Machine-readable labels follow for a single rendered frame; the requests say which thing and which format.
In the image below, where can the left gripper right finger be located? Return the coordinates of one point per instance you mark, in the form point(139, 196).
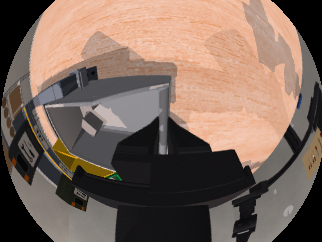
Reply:
point(184, 142)

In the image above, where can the dark olive case with orange latches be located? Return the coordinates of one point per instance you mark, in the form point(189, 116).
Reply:
point(70, 194)

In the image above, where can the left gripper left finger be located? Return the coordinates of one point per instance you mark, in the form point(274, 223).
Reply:
point(142, 140)

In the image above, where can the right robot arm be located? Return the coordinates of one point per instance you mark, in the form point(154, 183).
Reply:
point(318, 116)

